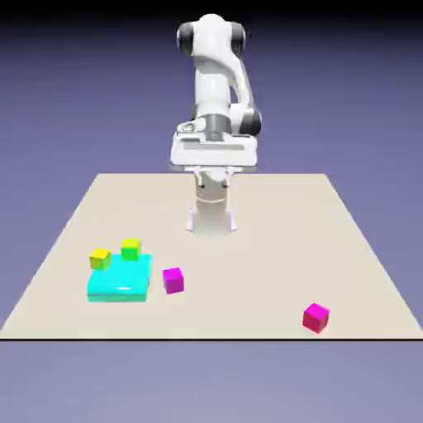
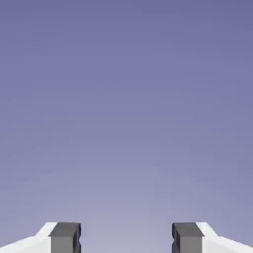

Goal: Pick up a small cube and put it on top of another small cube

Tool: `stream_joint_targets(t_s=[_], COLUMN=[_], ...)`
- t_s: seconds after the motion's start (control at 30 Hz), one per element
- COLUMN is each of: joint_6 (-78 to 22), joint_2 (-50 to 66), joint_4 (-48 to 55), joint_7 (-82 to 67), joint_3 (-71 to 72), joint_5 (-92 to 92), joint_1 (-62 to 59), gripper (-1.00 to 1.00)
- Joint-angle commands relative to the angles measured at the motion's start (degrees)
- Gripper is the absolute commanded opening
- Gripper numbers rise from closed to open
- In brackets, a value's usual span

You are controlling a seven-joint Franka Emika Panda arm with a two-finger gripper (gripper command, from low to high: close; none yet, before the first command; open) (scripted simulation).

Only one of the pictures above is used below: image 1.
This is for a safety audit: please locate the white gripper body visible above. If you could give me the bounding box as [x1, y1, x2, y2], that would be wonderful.
[169, 131, 259, 173]

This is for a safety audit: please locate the small green cube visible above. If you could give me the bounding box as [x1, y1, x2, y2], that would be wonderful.
[120, 238, 143, 263]

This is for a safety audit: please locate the small magenta cube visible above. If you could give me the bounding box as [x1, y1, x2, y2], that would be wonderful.
[162, 267, 185, 296]

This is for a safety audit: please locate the small yellow cube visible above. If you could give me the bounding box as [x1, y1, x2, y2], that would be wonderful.
[88, 247, 112, 273]

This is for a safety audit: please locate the small crimson cube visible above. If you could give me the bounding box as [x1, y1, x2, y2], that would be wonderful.
[302, 302, 331, 335]

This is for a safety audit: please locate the large cyan box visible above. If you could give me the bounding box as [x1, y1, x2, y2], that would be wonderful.
[86, 253, 154, 304]

